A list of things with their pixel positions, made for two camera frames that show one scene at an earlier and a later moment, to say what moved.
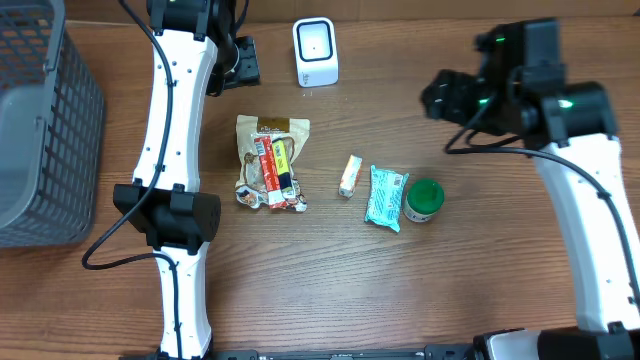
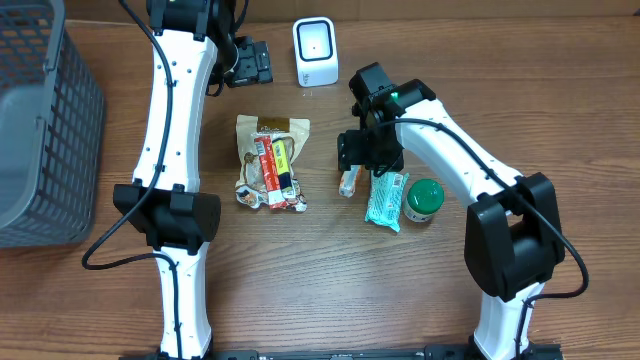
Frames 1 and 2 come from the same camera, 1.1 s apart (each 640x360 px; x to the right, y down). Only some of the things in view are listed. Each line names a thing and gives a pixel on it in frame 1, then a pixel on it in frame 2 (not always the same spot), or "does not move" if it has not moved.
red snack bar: (270, 172) does not move
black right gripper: (448, 96) to (351, 154)
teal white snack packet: (385, 198) does not move
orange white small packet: (349, 179) does not move
